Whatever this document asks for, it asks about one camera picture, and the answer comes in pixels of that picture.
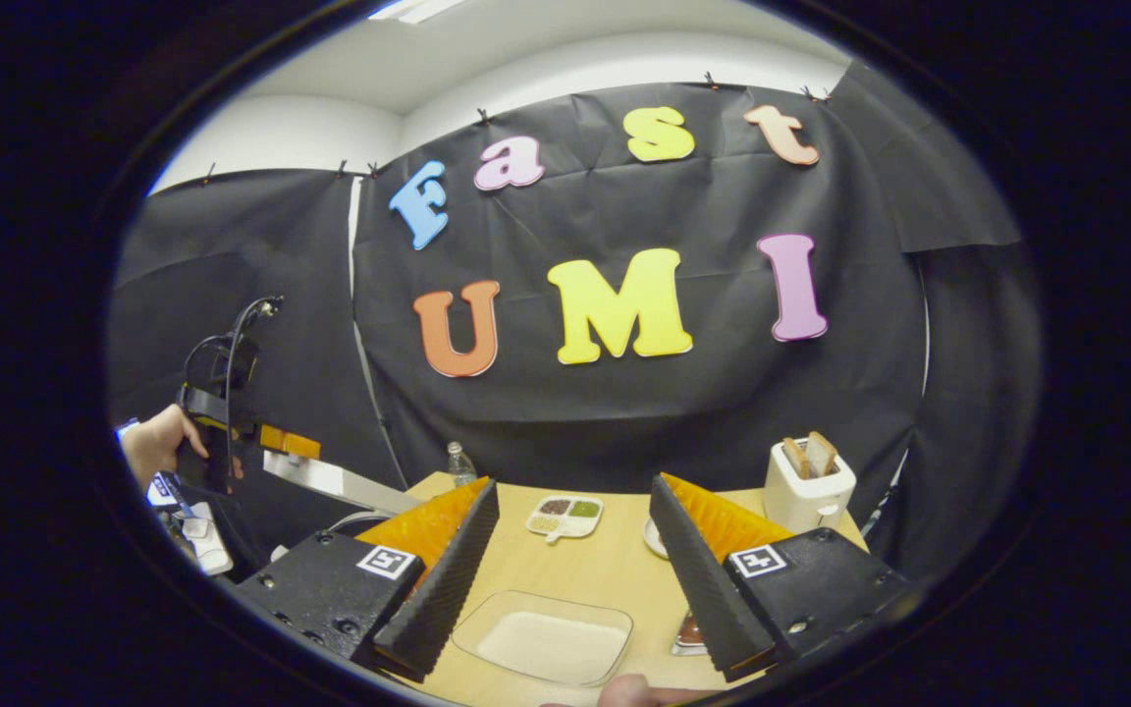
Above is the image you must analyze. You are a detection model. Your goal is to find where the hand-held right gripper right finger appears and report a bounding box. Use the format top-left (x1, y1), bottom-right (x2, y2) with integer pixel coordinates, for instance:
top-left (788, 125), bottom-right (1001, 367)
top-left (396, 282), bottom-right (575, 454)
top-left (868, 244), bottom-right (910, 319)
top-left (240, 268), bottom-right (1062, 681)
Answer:
top-left (649, 473), bottom-right (920, 683)

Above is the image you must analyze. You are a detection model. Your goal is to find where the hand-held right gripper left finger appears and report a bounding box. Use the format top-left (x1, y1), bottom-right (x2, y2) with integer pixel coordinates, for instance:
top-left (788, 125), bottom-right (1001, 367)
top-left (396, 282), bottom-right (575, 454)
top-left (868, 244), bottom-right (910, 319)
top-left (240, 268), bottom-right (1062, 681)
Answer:
top-left (237, 478), bottom-right (502, 685)

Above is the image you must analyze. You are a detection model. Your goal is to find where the white rice cooker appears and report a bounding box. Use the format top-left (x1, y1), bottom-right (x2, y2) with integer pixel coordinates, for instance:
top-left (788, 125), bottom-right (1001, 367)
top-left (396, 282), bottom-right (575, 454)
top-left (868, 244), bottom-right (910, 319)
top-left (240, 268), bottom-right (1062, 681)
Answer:
top-left (261, 450), bottom-right (426, 551)

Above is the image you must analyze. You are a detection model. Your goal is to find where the clear chopstick holder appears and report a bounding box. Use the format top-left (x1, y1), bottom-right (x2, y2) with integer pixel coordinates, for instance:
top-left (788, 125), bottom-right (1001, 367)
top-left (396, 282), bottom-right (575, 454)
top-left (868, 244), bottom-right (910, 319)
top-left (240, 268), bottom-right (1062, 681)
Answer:
top-left (671, 611), bottom-right (714, 657)

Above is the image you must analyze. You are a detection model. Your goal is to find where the clear rice container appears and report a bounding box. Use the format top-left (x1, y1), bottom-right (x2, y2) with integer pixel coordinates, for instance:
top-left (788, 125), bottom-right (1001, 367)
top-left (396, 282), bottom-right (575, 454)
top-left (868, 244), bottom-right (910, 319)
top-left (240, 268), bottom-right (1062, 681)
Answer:
top-left (451, 590), bottom-right (634, 687)

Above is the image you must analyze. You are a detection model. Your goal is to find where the white adapter box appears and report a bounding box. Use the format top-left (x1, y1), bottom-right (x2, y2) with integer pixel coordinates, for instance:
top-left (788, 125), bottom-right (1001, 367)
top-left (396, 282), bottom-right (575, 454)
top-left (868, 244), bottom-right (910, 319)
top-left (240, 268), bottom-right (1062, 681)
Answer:
top-left (178, 501), bottom-right (233, 575)

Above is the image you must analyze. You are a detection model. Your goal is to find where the white toaster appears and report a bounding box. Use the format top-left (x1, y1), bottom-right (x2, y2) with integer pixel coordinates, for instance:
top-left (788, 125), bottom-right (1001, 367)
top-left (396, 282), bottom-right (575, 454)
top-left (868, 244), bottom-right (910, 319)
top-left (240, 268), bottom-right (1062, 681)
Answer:
top-left (764, 432), bottom-right (858, 534)

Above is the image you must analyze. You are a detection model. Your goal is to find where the white divided grain dish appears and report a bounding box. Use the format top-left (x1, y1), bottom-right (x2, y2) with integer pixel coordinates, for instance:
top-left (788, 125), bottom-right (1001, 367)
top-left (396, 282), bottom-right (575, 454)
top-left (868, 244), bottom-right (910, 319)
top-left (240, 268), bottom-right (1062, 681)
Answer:
top-left (525, 494), bottom-right (605, 544)

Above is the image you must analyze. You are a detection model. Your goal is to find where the ceiling light panel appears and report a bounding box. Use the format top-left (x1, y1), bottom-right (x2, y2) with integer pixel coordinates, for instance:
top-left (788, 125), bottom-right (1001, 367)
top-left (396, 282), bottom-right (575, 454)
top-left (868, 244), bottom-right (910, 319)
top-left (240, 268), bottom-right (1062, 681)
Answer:
top-left (367, 0), bottom-right (468, 26)

